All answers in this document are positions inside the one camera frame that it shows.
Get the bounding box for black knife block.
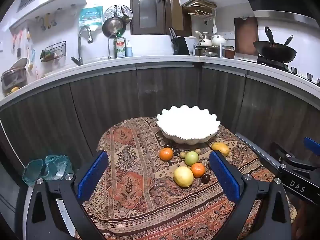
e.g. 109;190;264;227
168;27;191;56

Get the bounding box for gas stove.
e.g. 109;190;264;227
256;55;320;83

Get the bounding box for brown jar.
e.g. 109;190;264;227
224;45;235;59

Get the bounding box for yellow lemon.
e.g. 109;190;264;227
173;166;194;187

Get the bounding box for small orange tangerine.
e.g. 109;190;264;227
191;163;206;178

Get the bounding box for yellow mango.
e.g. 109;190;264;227
211;142;230;157

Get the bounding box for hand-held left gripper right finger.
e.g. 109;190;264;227
208;151;292;240

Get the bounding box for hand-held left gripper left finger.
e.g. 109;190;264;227
26;150;108;240

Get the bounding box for hanging steel frying pan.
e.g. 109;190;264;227
102;17;125;38

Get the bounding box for steel cooking pot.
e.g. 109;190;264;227
193;44;221;57

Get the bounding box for yellow dish brush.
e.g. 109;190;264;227
26;47;34;71

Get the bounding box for green dish soap bottle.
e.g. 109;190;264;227
114;35;126;59

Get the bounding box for black wire wall basket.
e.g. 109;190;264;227
40;41;67;63

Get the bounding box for hanging printed plastic bag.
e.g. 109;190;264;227
78;4;104;32

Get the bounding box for white kettle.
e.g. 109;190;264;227
211;34;227;47

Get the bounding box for steel range hood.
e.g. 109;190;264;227
244;0;320;26

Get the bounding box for thin chrome water tap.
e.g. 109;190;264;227
108;33;118;60

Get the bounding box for white teapot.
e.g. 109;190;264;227
195;31;213;47

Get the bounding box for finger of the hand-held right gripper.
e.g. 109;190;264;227
272;142;296;167
304;137;320;155

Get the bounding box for green apple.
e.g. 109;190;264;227
184;151;200;166

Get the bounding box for black wok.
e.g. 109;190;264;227
253;26;297;64

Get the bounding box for wooden hanging rack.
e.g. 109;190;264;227
182;0;217;18

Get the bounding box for large orange tangerine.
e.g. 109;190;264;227
159;147;174;162

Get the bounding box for hanging perforated steamer plate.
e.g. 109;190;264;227
103;5;133;26

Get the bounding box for patterned paisley tablecloth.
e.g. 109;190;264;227
82;117;298;240

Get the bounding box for dark wood base cabinets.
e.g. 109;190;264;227
0;55;320;180

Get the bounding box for brown wooden cutting board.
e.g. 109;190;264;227
234;16;259;56

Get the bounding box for chrome kitchen faucet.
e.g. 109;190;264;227
71;25;94;66

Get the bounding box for dark wood framed window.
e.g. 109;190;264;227
130;0;192;37

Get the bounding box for white scalloped ceramic bowl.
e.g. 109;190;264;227
156;104;221;145

